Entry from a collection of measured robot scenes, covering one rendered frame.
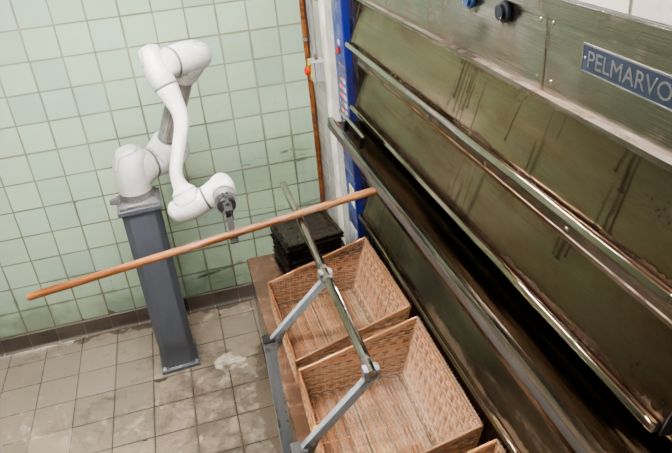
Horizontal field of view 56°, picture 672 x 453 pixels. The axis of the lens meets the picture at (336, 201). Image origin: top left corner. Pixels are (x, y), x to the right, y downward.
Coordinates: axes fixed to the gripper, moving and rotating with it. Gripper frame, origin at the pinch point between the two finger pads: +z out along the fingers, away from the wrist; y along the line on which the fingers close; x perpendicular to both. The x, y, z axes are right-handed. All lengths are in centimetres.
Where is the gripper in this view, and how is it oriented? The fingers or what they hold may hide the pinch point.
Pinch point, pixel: (231, 225)
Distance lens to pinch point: 239.1
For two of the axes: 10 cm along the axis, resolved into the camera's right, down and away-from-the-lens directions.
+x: -9.6, 1.9, -1.9
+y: 0.8, 8.8, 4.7
